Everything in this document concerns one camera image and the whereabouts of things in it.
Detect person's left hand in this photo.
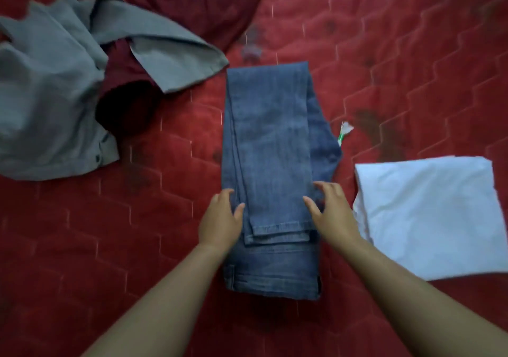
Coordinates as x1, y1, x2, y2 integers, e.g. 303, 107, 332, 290
198, 189, 246, 250

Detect person's right hand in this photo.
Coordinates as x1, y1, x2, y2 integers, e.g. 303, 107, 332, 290
303, 181, 366, 247

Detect blue jeans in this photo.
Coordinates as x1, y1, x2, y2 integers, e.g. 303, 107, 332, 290
221, 62, 343, 301

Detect person's left forearm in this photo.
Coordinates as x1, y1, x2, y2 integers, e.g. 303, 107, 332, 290
81, 242, 231, 357

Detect person's right forearm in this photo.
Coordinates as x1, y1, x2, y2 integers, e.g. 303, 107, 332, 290
331, 237, 508, 357

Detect green and white tag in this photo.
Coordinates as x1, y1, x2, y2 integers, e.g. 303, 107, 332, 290
337, 121, 355, 147

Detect folded white cloth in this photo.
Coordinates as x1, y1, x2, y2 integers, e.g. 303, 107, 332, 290
352, 155, 508, 282

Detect red quilted bedspread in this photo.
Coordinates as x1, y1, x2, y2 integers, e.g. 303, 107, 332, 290
0, 0, 508, 357

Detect maroon garment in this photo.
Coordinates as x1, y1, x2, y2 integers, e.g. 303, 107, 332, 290
94, 0, 274, 135

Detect grey button shirt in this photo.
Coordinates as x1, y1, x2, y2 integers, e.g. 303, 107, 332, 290
0, 0, 230, 181

